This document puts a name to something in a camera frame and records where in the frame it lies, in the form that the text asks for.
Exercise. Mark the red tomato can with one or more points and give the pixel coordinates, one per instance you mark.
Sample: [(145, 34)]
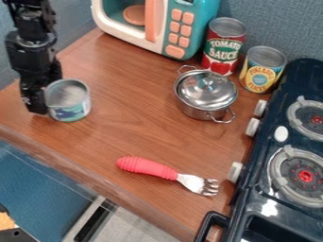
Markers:
[(223, 50)]

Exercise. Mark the silver lid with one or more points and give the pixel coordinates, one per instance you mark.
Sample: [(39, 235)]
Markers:
[(207, 89)]

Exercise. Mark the silver pot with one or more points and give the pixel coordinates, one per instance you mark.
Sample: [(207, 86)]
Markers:
[(197, 110)]

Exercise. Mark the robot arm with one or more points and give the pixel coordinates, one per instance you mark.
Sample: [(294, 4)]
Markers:
[(31, 17)]

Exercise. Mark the yellow pineapple can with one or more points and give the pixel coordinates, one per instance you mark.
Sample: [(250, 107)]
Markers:
[(260, 74)]

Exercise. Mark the toy stove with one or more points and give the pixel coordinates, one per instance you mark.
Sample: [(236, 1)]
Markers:
[(286, 151)]

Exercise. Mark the red fork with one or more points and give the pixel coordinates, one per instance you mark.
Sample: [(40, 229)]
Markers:
[(151, 168)]

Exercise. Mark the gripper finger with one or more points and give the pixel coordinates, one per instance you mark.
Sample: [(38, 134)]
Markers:
[(35, 100), (57, 71)]

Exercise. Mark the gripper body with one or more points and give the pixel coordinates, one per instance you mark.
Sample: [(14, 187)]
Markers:
[(31, 60)]

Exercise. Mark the toy microwave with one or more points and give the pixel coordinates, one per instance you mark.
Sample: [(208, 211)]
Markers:
[(168, 28)]

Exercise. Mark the blue can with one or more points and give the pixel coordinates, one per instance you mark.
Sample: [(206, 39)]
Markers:
[(69, 105)]

